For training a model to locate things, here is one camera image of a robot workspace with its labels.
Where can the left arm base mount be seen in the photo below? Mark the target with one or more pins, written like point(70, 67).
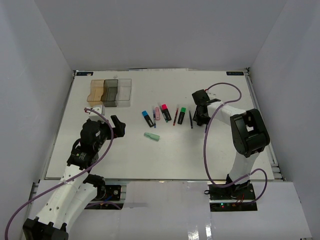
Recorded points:
point(111, 194)

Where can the mint green correction tape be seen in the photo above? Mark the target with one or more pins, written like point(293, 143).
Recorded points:
point(152, 136)

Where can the amber transparent container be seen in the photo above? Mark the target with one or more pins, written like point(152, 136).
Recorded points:
point(96, 92)

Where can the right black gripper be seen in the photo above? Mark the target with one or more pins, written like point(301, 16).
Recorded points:
point(198, 119)

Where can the pink cap black highlighter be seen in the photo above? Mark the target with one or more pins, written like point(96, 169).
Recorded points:
point(166, 112)

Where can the blue pen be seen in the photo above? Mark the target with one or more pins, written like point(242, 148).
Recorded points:
point(154, 117)

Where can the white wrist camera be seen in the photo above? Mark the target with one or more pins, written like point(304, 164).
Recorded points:
point(95, 113)
point(212, 97)

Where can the black pen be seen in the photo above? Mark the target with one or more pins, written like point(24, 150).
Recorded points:
point(190, 117)

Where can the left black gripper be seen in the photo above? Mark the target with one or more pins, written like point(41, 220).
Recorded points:
point(119, 131)

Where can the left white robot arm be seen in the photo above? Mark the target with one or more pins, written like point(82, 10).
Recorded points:
point(77, 186)

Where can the red pen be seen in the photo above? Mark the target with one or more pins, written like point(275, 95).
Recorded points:
point(176, 114)

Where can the left blue table label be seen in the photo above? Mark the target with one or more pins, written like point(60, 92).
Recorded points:
point(84, 73)

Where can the blue table label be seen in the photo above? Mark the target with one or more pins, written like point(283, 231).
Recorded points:
point(234, 73)
point(84, 73)

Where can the blue cap black highlighter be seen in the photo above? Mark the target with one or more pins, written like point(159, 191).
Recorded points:
point(147, 118)

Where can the green cap black highlighter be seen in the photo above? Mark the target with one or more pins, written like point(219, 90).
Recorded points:
point(181, 115)

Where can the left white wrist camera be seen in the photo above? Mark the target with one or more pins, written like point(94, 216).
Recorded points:
point(95, 113)

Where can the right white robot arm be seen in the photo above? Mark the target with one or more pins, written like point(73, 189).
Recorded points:
point(249, 137)

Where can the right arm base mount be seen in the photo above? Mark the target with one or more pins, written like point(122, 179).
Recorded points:
point(223, 200)

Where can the right blue table label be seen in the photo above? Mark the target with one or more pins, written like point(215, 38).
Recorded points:
point(234, 73)

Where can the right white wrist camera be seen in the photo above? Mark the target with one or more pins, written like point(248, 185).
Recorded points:
point(212, 97)

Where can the clear transparent container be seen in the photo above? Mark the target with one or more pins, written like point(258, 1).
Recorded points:
point(124, 90)

